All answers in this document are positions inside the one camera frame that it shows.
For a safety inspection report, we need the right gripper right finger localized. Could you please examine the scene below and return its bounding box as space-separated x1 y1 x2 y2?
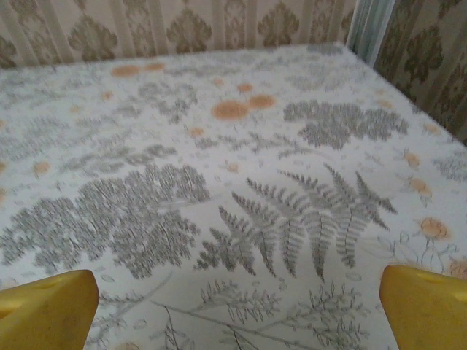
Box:
380 264 467 350

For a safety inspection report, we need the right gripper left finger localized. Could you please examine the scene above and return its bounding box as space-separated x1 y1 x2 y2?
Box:
0 268 100 350

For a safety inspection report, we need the aluminium frame post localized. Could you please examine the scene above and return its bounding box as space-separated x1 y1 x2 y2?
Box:
346 0 395 69

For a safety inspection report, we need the floral tablecloth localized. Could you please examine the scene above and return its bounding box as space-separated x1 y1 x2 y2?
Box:
0 42 467 350

